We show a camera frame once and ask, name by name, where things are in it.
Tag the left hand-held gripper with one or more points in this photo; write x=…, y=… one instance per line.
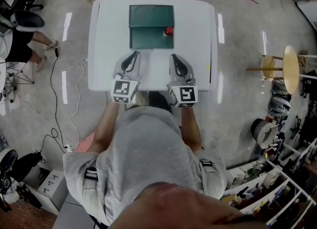
x=121, y=90

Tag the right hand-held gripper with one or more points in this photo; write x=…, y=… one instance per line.
x=187, y=94

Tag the small red object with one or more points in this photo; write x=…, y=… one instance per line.
x=169, y=30

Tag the dark green box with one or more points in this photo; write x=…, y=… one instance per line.
x=148, y=17

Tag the person's left forearm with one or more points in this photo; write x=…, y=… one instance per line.
x=106, y=129

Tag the person's right forearm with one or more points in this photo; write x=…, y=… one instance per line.
x=190, y=129

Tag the beige shoe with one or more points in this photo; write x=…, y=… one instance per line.
x=141, y=98

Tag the black shorts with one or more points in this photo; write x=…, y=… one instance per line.
x=159, y=101

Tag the wooden stool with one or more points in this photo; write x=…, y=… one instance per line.
x=268, y=67

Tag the grey t-shirt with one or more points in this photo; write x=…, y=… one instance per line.
x=148, y=153

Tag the pink cushion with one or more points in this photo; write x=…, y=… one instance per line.
x=85, y=145

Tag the small white power strip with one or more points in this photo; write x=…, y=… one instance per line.
x=68, y=148

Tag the black and white bin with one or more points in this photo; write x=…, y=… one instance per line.
x=263, y=132

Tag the pile of grey helmets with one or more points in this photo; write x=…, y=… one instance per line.
x=280, y=101

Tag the grey shell chair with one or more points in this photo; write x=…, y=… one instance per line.
x=29, y=21

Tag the round wooden table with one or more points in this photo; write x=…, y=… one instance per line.
x=291, y=69

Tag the black stand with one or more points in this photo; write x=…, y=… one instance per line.
x=297, y=126

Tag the person's chin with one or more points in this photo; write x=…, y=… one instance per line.
x=178, y=208

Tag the black bag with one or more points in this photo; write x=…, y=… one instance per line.
x=28, y=164

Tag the white cabinet with hooks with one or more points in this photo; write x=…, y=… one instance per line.
x=53, y=186

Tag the white shelf unit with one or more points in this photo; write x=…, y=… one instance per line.
x=270, y=188

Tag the grey desk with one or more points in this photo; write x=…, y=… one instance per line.
x=71, y=213

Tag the white frame rack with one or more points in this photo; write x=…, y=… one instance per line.
x=308, y=55

